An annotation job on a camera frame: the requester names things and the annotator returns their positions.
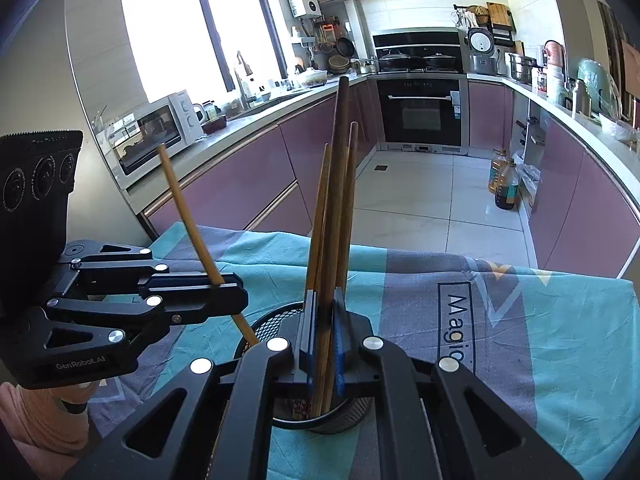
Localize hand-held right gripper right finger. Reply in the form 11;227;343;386
332;287;583;480

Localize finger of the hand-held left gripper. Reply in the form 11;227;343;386
42;286;249;357
59;242;246;298

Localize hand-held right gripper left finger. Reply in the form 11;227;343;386
65;290;321;480

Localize single wooden chopstick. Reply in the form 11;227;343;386
336;121;360;293
304;144;333;293
157;144;258;346

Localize black mesh holder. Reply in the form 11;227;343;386
239;301;373;435

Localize bundle of wooden chopsticks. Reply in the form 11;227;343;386
310;76;352;418

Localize blue grey printed tablecloth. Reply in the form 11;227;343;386
90;220;640;480

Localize pink base cabinets with sink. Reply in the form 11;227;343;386
140;77;386;251

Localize grey refrigerator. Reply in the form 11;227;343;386
0;0;151;311

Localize white microwave oven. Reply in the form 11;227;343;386
107;90;205;177

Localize white kitchen countertop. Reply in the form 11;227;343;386
125;72;640;196

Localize steel sink faucet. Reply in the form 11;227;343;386
234;51;256;111

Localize kitchen window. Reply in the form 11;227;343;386
119;0;286;106

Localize white casserole pot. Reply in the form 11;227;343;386
297;67;328;88

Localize yellow oil bottle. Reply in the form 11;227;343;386
487;149;511;195

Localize black built-in oven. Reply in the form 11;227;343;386
376;77;468;153

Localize pink base cabinets with shelf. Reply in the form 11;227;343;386
467;80;640;278

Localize black range hood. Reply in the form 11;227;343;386
372;31;461;73

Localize silver rice cooker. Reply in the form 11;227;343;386
466;27;498;75

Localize steel stock pot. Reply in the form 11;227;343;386
507;52;538;83

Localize white jar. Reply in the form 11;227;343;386
545;65;565;101

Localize steel thermos bottle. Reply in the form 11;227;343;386
570;79;591;116

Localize white bowl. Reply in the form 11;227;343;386
597;112;638;141

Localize pink kettle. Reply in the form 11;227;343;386
542;40;566;68

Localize teal kitchen appliance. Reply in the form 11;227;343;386
577;57;618;116

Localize wooden cutting board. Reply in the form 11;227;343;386
486;1;511;28

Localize black wall rack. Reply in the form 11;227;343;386
454;4;516;46

